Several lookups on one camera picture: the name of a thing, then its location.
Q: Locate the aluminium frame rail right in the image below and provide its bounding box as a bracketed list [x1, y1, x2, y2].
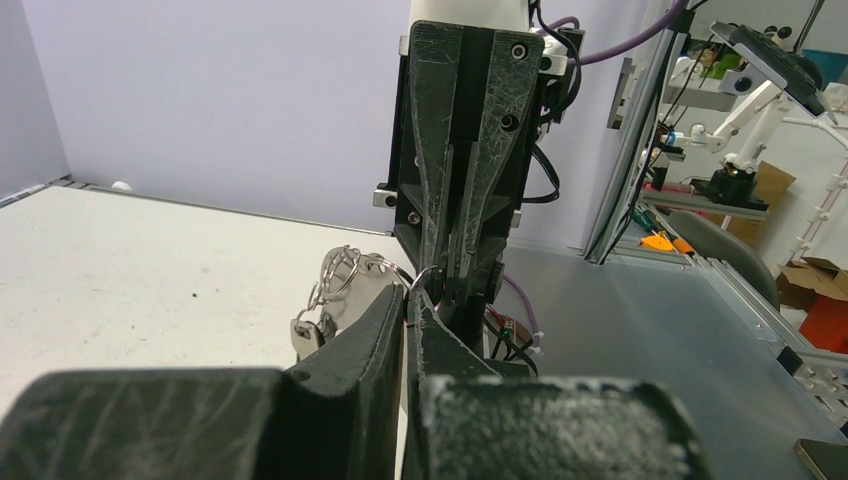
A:
[582, 0, 848, 425]

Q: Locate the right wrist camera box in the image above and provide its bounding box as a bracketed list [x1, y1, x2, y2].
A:
[408, 0, 530, 32]

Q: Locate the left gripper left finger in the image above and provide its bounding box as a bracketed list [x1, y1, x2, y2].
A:
[1, 286, 404, 479]

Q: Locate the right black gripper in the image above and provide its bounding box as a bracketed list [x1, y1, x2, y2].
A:
[383, 20, 585, 352]

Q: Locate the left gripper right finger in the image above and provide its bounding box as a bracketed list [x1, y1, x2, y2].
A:
[402, 288, 712, 479]

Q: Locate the large silver keyring plate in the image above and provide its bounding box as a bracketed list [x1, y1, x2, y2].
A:
[290, 245, 442, 362]

